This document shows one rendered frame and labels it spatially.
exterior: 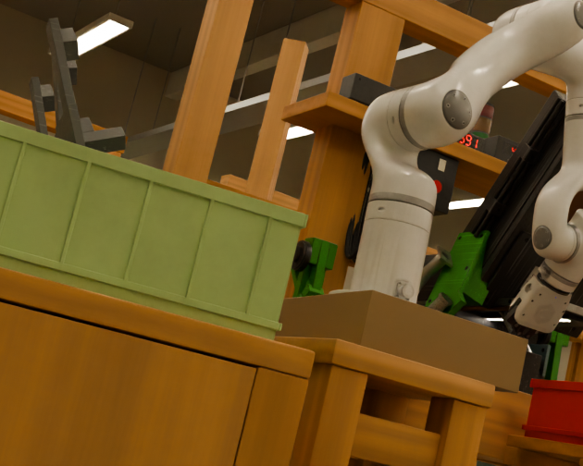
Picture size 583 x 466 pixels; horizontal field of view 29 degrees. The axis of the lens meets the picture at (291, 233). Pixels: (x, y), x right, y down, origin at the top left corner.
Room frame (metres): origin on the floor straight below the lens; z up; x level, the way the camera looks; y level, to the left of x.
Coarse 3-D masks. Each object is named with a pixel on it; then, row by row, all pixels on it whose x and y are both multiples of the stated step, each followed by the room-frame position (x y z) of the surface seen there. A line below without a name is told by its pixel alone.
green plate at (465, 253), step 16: (464, 240) 2.70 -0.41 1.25; (480, 240) 2.64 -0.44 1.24; (464, 256) 2.67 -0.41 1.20; (480, 256) 2.65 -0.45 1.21; (448, 272) 2.70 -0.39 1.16; (464, 272) 2.64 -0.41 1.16; (480, 272) 2.66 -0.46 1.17; (448, 288) 2.66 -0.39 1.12; (464, 288) 2.62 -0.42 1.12; (480, 288) 2.66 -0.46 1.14; (480, 304) 2.66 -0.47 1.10
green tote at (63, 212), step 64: (0, 128) 1.34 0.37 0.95; (0, 192) 1.35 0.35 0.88; (64, 192) 1.37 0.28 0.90; (128, 192) 1.39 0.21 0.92; (192, 192) 1.41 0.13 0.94; (0, 256) 1.35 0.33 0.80; (64, 256) 1.37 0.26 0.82; (128, 256) 1.39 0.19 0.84; (192, 256) 1.42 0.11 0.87; (256, 256) 1.44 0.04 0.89; (256, 320) 1.44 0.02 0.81
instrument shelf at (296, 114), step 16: (320, 96) 2.75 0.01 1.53; (336, 96) 2.72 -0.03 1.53; (288, 112) 2.90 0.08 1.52; (304, 112) 2.81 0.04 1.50; (320, 112) 2.78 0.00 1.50; (336, 112) 2.75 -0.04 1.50; (352, 112) 2.74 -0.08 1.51; (304, 128) 2.95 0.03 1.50; (352, 128) 2.85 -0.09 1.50; (464, 160) 2.90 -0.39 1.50; (480, 160) 2.92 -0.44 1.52; (496, 160) 2.94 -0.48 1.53; (464, 176) 3.05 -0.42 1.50; (480, 176) 3.01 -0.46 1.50; (496, 176) 2.97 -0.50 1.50; (480, 192) 3.18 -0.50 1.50
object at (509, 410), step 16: (416, 400) 2.32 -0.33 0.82; (496, 400) 2.41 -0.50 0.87; (512, 400) 2.43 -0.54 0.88; (528, 400) 2.44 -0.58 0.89; (416, 416) 2.33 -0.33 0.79; (496, 416) 2.41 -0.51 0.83; (512, 416) 2.43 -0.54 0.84; (496, 432) 2.41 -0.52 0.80; (512, 432) 2.43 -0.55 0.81; (480, 448) 2.40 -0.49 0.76; (496, 448) 2.42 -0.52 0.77
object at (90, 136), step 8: (88, 120) 1.49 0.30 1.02; (88, 128) 1.48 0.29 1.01; (112, 128) 1.49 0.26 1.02; (120, 128) 1.49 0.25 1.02; (88, 136) 1.47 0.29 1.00; (96, 136) 1.47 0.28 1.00; (104, 136) 1.47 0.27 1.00; (112, 136) 1.48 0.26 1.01; (120, 136) 1.48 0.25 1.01; (88, 144) 1.47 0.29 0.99; (96, 144) 1.48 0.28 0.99; (104, 144) 1.48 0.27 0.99; (112, 144) 1.48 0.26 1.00; (120, 144) 1.49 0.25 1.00; (104, 152) 1.49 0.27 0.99
